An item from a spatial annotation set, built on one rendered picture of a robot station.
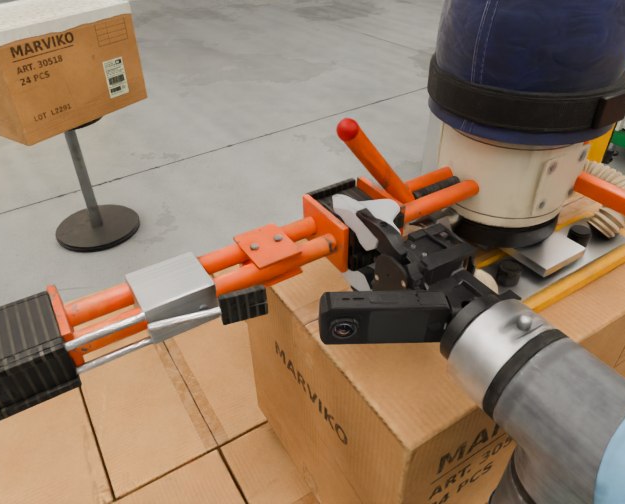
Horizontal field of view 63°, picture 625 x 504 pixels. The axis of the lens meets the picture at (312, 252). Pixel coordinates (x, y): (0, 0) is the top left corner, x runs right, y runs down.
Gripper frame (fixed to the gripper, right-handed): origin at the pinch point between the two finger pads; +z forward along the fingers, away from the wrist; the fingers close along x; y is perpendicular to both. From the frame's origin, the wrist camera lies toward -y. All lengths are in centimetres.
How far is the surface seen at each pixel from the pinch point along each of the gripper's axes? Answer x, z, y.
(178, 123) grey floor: -118, 303, 75
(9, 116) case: -43, 171, -27
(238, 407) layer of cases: -59, 24, -5
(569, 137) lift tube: 9.5, -9.7, 23.6
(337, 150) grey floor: -116, 207, 147
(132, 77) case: -43, 190, 24
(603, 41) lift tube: 19.3, -9.6, 23.9
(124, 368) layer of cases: -59, 48, -23
